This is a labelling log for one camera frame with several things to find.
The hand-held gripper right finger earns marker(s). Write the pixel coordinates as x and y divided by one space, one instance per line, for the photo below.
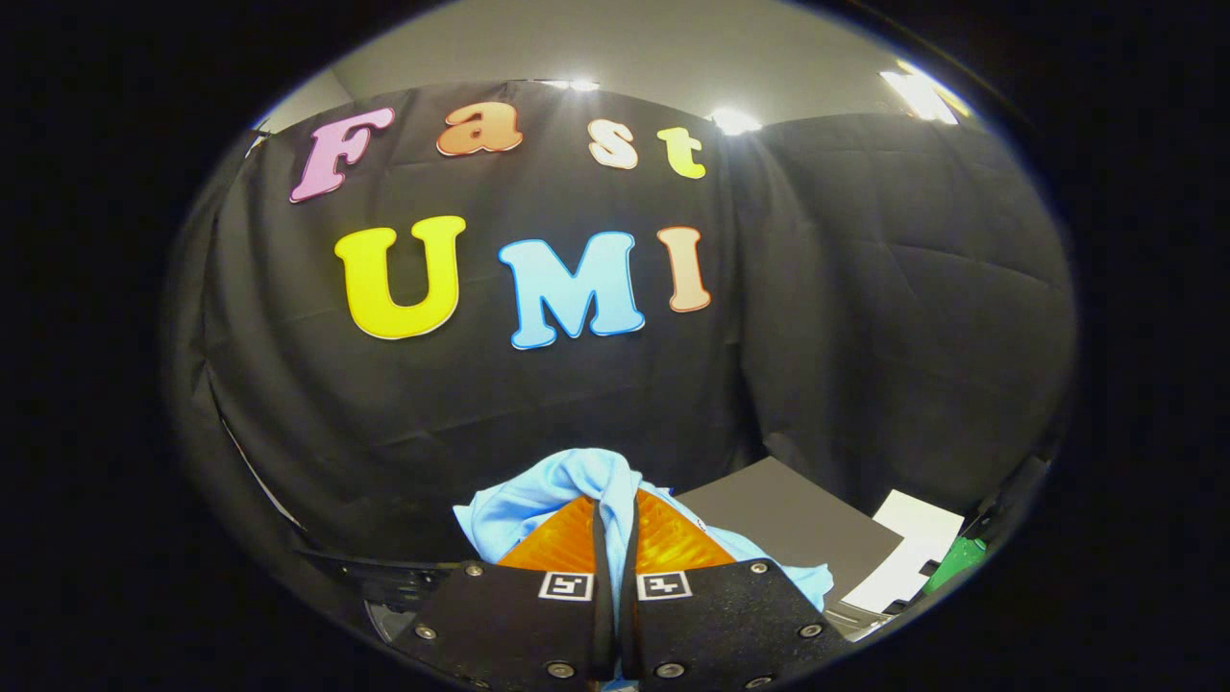
721 625

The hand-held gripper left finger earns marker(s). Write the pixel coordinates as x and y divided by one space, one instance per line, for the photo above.
519 625

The light blue shirt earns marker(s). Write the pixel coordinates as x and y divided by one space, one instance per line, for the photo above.
538 495

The dark washing machine lid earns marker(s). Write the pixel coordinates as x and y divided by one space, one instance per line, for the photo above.
384 581

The grey cabinet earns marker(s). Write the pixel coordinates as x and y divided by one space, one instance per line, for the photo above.
788 519

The white flat board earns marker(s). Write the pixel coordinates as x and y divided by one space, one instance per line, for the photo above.
913 538

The black backdrop cloth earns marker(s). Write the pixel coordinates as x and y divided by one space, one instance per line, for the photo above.
480 404

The green object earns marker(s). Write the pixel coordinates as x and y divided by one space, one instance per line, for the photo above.
956 562

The small round ceiling light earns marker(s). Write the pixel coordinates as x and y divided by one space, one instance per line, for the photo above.
735 121

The long strip ceiling light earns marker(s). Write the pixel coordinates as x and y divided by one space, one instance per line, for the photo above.
922 94

